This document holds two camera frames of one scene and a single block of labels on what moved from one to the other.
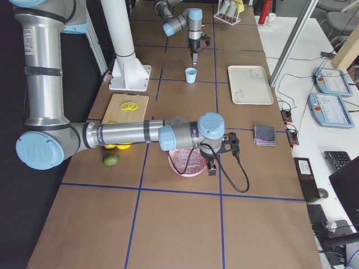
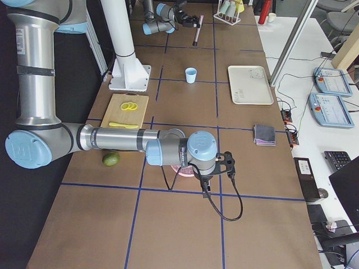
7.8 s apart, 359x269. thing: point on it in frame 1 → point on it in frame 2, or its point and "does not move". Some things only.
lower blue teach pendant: (329, 110) does not move
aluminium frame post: (294, 43) does not move
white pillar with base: (129, 74) does not move
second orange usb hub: (293, 138) does not move
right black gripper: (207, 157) → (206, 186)
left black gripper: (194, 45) → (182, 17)
